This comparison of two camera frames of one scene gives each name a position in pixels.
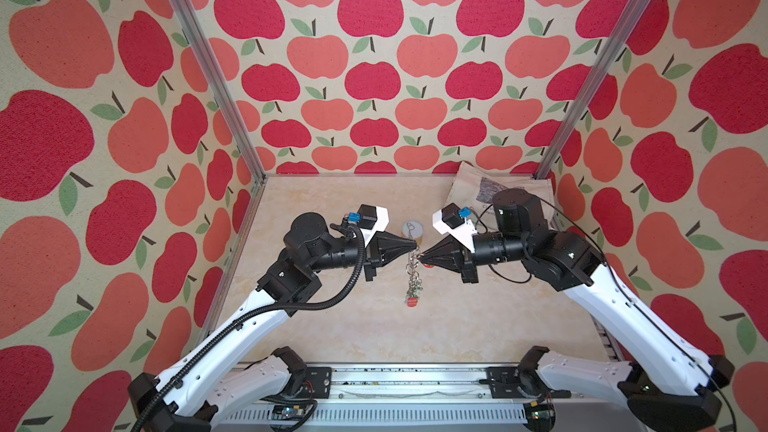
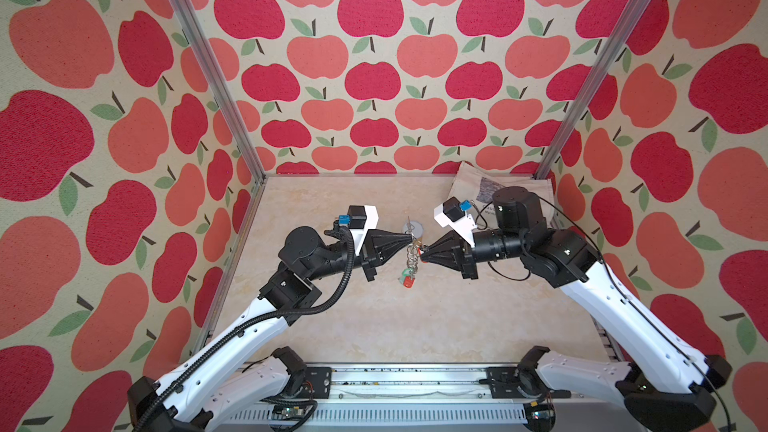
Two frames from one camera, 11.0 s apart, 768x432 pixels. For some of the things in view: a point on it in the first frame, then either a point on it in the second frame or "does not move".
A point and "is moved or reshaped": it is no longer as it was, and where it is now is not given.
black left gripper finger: (392, 246) does not move
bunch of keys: (415, 285) is moved or reshaped
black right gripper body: (467, 274) does not move
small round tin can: (412, 229) does not move
